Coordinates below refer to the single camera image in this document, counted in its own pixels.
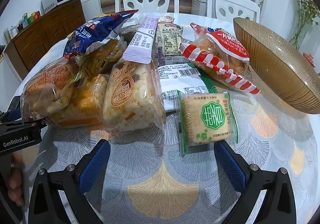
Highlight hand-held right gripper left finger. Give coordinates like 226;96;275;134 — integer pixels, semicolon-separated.
27;139;112;224

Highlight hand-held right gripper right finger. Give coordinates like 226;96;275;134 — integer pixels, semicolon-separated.
214;140;297;224

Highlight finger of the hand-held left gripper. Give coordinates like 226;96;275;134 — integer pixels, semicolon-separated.
0;119;48;130
0;109;25;122

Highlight orange patterned bread packet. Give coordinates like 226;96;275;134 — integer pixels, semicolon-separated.
20;54;84;124

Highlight green square cracker packet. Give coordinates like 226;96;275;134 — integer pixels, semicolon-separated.
176;90;239;157

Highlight yellow pastry packet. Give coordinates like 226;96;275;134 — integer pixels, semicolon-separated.
50;74;110;128

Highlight clear pastry packet purple top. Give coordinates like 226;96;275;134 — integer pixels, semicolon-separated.
101;14;167;137

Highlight white green packet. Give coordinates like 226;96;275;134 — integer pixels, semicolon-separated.
157;62;213;112

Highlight clear round biscuit bag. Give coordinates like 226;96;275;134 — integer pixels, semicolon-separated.
75;37;128;82

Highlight wicker basket of snacks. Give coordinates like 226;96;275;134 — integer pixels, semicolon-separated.
232;17;320;114

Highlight blue snack bag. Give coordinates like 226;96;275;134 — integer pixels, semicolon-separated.
62;9;139;57

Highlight red striped snack packet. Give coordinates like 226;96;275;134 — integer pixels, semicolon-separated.
180;22;260;95

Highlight grey purple printed packet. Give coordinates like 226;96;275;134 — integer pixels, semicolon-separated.
154;16;184;67

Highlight person's left hand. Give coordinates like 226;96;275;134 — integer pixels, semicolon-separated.
6;151;26;207

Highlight black phone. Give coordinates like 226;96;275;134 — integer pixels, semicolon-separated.
7;96;22;114

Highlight brown wooden sideboard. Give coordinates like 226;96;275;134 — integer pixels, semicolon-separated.
4;0;87;80

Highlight white countertop appliance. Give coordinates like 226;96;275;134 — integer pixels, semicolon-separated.
41;0;63;15

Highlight red ornament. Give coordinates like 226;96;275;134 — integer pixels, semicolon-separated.
302;52;317;67

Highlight tall green plant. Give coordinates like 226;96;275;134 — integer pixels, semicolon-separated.
287;0;320;49

